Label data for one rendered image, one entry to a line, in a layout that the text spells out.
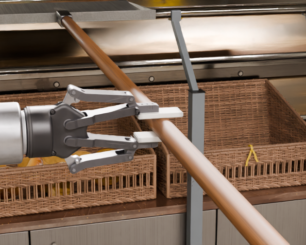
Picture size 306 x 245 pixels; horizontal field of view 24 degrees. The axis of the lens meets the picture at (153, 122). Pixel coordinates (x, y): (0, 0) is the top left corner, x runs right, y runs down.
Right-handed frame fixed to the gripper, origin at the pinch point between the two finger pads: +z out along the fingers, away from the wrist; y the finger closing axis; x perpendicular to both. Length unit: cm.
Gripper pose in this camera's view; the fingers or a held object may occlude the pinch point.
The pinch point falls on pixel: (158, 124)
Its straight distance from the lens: 107.4
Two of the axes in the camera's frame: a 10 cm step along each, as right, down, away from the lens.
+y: -0.3, 9.5, 3.1
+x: 2.7, 3.1, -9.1
